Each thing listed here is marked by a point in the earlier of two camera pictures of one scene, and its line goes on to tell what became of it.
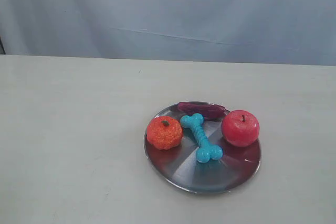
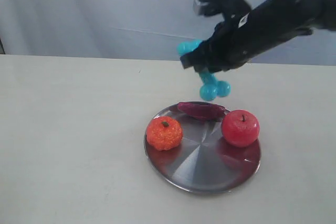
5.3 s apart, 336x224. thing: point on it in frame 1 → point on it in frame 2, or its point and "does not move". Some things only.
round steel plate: (178, 167) does not move
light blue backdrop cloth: (271, 18) does not move
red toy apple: (240, 128) does not move
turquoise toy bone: (207, 152) → (212, 87)
